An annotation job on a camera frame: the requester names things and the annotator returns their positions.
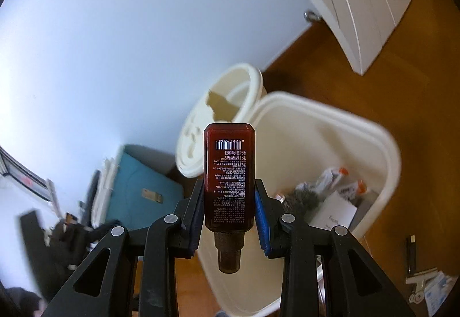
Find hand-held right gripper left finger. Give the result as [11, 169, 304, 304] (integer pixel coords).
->
[41, 178, 205, 317]

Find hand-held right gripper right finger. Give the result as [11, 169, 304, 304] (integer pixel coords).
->
[253, 178, 417, 317]

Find dark red bottle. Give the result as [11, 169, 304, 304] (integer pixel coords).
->
[203, 122, 256, 274]

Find crinkled silver snack wrapper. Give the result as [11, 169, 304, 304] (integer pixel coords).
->
[275, 182, 324, 220]

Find small white box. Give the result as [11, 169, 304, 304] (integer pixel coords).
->
[309, 191, 358, 231]

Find beige plastic trash bin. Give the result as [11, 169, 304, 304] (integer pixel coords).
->
[196, 91, 402, 317]

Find teal storage box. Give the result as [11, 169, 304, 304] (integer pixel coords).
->
[106, 145, 184, 228]

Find beige swing bin lid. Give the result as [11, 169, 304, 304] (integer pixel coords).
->
[175, 64, 268, 179]

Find white storage box lid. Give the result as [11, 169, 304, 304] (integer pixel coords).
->
[90, 155, 119, 228]

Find black bags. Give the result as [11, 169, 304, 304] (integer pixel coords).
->
[48, 211, 124, 265]

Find black stick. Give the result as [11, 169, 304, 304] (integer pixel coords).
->
[407, 235, 417, 272]

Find dark board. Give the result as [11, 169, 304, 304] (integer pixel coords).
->
[20, 209, 49, 299]

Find white printed packet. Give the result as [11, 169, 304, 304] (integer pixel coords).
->
[424, 272, 457, 314]

